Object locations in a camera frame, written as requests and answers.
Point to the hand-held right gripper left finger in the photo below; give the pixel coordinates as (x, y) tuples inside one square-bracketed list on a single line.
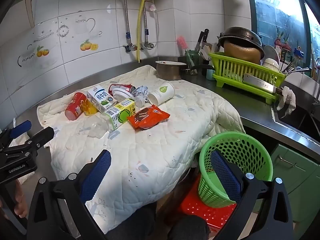
[(96, 177)]

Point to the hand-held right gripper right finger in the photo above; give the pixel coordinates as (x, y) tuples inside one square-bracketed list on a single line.
[(225, 177)]

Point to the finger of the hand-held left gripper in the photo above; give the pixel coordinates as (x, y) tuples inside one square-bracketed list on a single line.
[(21, 127), (41, 137)]

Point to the green plastic basket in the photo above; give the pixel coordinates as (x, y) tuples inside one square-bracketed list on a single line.
[(237, 150)]

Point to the red snack can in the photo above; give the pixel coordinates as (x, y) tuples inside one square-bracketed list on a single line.
[(75, 106)]

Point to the clear plastic bottle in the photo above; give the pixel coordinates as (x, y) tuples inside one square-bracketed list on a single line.
[(100, 127)]

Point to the yellow plastic wrapper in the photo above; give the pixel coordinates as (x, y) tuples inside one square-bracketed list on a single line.
[(89, 107)]

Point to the green and yellow juice carton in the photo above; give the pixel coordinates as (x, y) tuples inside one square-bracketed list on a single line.
[(120, 113)]

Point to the white and blue milk carton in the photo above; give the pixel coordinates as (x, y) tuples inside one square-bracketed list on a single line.
[(101, 98)]

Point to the orange snack packet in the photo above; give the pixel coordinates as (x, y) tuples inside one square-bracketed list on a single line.
[(147, 117)]

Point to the white plastic lid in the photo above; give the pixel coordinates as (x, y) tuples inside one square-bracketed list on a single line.
[(121, 95)]

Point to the clear plastic cup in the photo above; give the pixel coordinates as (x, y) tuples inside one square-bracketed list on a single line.
[(140, 101)]

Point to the white paper cup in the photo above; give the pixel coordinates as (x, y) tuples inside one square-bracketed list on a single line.
[(162, 93)]

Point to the person's left hand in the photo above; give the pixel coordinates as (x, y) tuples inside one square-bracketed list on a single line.
[(21, 202)]

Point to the red plastic stool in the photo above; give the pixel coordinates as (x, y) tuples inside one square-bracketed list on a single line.
[(207, 211)]

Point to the white quilted blanket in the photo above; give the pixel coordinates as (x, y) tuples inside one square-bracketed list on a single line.
[(150, 155)]

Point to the person's left leg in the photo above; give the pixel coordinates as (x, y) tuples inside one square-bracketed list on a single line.
[(132, 223)]

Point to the person's leg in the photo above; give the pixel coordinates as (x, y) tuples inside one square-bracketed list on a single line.
[(132, 223), (187, 227)]

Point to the person's right leg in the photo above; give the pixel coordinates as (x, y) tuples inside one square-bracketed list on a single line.
[(187, 227)]

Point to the green cabinet door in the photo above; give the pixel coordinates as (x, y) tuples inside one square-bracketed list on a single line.
[(297, 177)]

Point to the steel sink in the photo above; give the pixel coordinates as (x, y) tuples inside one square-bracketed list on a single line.
[(297, 120)]

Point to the crushed red soda can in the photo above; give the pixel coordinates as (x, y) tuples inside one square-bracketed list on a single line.
[(121, 88)]

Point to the steel cleaver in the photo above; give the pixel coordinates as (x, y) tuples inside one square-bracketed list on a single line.
[(260, 85)]

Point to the white rag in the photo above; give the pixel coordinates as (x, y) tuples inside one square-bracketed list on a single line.
[(287, 100)]

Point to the green dish rack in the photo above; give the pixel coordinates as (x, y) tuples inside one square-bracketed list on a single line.
[(240, 75)]

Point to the teal cup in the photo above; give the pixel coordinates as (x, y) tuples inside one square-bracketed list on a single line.
[(210, 74)]

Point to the metal pot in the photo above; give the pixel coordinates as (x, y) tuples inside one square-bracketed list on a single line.
[(170, 70)]

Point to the white bowl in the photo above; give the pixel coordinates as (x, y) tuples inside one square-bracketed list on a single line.
[(271, 63)]

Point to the green glass jar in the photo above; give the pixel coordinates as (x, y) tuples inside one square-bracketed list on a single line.
[(193, 58)]

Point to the brown pot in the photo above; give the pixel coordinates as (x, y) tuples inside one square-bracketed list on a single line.
[(241, 52)]

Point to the metal cutlery bundle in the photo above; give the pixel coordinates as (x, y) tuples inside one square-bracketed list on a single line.
[(297, 70)]

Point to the pink brush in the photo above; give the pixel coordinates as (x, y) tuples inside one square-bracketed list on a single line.
[(182, 43)]

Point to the black wok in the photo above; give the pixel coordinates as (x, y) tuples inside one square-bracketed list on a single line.
[(243, 36)]

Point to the window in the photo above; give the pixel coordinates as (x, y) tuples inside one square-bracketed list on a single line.
[(280, 17)]

